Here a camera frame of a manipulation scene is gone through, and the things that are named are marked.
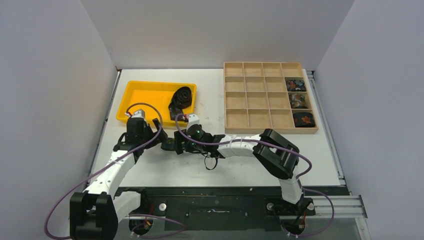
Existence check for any rolled tie middle slot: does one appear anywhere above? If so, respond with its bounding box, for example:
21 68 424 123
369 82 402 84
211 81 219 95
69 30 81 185
289 93 308 109

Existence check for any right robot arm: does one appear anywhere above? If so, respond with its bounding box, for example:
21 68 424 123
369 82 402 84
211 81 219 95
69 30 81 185
174 124 303 215

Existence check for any yellow plastic tray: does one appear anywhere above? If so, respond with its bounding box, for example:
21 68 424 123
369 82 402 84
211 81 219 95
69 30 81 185
116 80 197 128

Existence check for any blue yellow floral tie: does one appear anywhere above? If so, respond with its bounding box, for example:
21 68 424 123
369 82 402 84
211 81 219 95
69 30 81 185
160 137 178 152

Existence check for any rolled tie bottom slot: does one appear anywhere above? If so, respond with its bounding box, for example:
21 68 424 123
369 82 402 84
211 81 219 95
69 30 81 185
292 111 316 128

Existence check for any rolled tie top slot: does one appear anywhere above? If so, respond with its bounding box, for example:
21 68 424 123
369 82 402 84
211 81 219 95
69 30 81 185
285 78 307 92

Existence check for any purple cable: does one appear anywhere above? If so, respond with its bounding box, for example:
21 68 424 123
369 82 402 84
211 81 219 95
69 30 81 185
43 102 186 240
174 113 335 238

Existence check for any wooden compartment box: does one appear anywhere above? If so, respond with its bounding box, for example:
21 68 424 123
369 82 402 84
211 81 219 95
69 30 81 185
223 62 319 134

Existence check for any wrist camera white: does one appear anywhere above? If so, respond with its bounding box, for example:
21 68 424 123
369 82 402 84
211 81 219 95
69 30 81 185
183 113 200 129
125 109 146 120

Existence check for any rolled tie slot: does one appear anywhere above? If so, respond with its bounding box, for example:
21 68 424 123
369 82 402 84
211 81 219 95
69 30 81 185
285 78 307 92
289 93 308 109
292 111 316 128

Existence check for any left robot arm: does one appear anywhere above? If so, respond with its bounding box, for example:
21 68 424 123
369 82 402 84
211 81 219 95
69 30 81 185
69 116 168 240

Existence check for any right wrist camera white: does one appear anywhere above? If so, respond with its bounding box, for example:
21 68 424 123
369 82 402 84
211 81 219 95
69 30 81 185
183 113 200 129

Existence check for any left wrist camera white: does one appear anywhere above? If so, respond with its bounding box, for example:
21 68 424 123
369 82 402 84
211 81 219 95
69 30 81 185
125 109 146 120

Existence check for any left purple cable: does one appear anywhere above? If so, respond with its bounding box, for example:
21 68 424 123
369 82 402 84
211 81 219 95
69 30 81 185
43 102 186 240

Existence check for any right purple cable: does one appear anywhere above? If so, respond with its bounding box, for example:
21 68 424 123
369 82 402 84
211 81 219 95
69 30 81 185
174 113 335 238

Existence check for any black patterned tie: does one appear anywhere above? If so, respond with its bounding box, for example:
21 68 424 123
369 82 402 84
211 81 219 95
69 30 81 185
168 86 193 121

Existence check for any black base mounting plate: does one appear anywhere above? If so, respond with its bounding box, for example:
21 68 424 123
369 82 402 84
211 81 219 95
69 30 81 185
116 186 316 231

